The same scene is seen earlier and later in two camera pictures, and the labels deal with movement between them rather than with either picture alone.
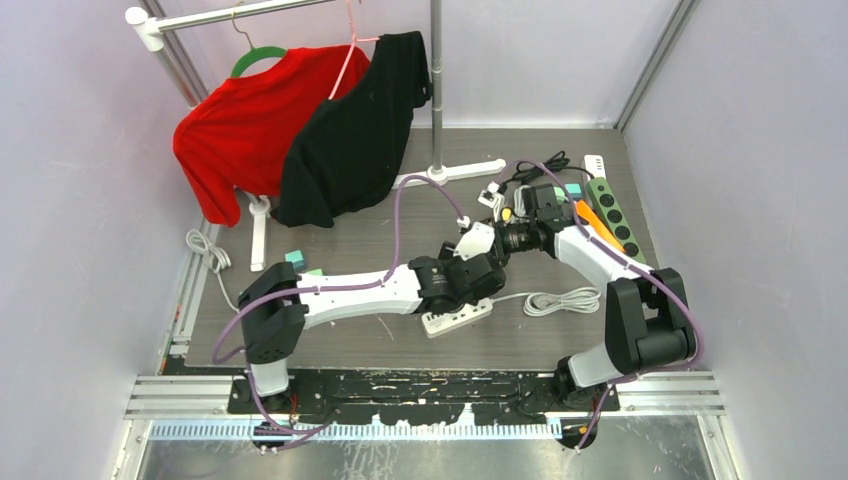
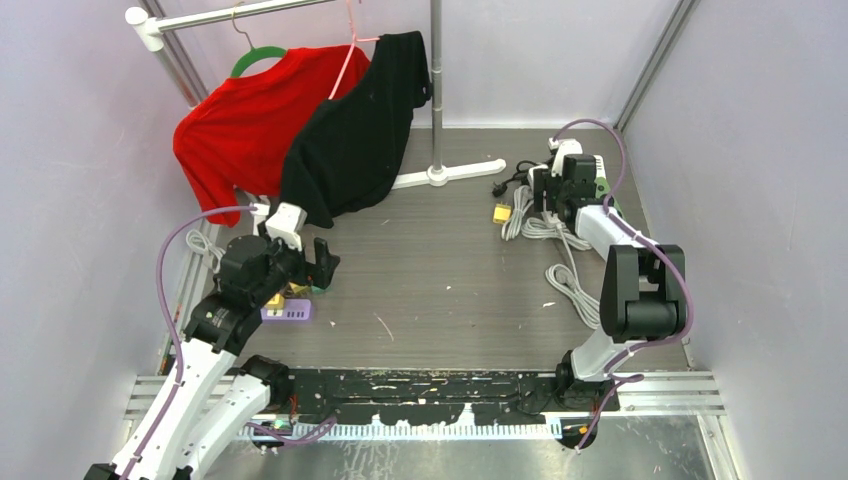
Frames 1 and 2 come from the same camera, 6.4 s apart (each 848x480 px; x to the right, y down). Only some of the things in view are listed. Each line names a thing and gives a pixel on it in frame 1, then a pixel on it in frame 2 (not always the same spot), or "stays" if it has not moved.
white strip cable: [543, 303] → [569, 282]
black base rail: [410, 397] stays
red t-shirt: [234, 140] stays
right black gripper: [498, 240] → [544, 182]
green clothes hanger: [253, 54] stays
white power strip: [594, 164] stays
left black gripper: [447, 255] → [317, 274]
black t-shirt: [347, 150] stays
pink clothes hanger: [355, 39] stays
